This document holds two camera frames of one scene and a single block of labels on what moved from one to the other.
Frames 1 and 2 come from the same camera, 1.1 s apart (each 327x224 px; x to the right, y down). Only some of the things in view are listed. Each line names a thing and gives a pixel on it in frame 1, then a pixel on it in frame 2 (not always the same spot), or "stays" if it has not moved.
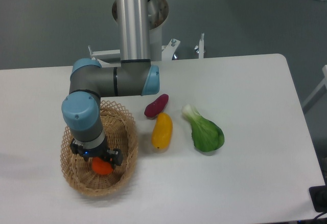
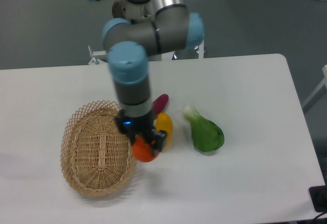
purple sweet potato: x=157 y=107 stays
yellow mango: x=162 y=133 stays
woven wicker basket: x=120 y=133 stays
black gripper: x=115 y=155 → x=132 y=126
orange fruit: x=101 y=167 → x=142 y=151
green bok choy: x=206 y=135 stays
